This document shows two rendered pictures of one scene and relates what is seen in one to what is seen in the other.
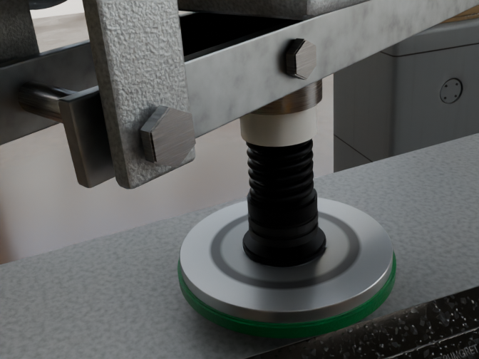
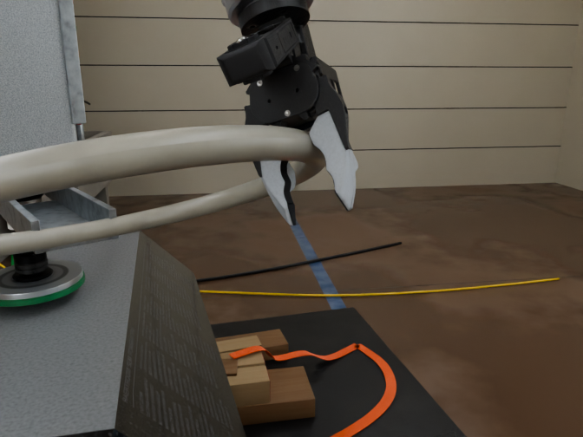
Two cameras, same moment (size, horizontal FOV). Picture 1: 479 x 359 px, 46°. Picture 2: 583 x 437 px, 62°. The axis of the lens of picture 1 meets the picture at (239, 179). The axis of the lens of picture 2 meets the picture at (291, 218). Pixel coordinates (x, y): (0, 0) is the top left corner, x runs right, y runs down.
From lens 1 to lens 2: 159 cm
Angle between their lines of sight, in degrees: 90
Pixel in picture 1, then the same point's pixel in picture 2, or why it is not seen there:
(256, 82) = not seen: outside the picture
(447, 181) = (60, 362)
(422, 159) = (104, 363)
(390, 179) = (91, 342)
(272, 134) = not seen: hidden behind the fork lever
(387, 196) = (73, 336)
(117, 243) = (123, 269)
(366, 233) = (10, 290)
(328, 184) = (114, 321)
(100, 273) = (104, 267)
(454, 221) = (16, 349)
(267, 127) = not seen: hidden behind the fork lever
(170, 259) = (94, 278)
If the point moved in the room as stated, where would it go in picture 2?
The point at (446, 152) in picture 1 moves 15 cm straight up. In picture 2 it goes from (100, 378) to (90, 297)
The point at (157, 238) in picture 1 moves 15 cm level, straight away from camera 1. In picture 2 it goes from (116, 277) to (174, 276)
